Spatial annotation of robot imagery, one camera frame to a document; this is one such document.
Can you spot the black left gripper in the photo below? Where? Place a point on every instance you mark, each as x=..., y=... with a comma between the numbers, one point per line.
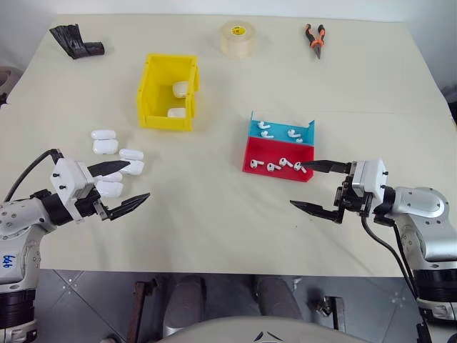
x=87, y=204

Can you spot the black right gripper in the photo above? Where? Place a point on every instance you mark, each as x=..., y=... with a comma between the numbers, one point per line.
x=351, y=198

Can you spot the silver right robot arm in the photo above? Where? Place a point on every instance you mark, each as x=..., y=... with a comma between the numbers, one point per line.
x=421, y=214

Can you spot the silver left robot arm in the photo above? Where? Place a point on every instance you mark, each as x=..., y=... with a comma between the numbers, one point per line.
x=21, y=218

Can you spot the yellow plastic bin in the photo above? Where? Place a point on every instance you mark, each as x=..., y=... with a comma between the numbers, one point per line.
x=148, y=93

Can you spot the red plastic tray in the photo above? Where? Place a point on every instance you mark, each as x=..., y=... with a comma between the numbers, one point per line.
x=278, y=153

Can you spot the blue plastic tray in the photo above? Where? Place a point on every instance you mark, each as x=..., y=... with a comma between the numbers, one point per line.
x=280, y=128

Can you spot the cream table cover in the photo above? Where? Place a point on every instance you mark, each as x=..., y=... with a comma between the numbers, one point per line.
x=221, y=221

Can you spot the orange black pliers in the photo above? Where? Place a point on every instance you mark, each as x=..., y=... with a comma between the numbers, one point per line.
x=317, y=41

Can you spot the black angled plastic part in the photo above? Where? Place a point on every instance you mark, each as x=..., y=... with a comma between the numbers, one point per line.
x=75, y=44

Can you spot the grey robot torso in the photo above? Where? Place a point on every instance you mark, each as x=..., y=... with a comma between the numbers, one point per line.
x=264, y=330

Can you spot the clear tape roll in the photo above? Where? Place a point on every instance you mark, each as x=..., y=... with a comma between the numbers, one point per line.
x=238, y=40

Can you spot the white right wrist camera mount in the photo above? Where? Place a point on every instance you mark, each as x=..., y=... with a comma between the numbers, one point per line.
x=369, y=178

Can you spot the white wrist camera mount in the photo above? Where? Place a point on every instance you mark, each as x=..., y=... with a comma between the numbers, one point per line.
x=369, y=178
x=69, y=178

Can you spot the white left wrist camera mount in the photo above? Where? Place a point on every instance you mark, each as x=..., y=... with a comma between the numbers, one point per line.
x=69, y=178

